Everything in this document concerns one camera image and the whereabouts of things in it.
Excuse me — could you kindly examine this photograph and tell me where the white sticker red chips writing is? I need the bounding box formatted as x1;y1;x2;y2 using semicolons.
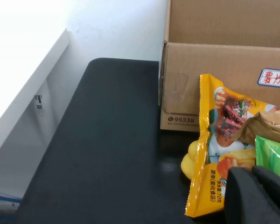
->
257;68;280;87

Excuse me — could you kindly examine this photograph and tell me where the green Lay's cucumber chips bag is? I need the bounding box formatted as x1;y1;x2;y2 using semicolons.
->
254;135;280;182

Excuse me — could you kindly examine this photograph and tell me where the white panel with barcode sticker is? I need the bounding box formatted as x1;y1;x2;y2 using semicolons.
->
0;29;72;196

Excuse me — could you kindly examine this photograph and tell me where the yellow rounded toy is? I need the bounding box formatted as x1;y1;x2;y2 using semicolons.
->
181;140;199;181

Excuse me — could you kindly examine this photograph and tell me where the cardboard box with chips label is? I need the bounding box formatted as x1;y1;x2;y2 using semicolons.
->
157;0;280;133

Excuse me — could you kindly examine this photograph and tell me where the blue cable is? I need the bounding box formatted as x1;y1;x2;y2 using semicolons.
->
0;192;21;203

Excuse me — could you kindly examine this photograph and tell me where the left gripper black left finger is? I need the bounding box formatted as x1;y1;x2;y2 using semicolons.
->
224;166;279;224

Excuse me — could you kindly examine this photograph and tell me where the brown wrapped snack bar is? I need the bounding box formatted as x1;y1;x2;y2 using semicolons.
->
238;111;280;150

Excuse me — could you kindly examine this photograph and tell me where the large yellow chef snack bag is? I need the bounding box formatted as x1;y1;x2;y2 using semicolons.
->
184;74;280;218

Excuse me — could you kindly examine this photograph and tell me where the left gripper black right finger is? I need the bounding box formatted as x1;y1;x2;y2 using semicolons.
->
252;165;280;224

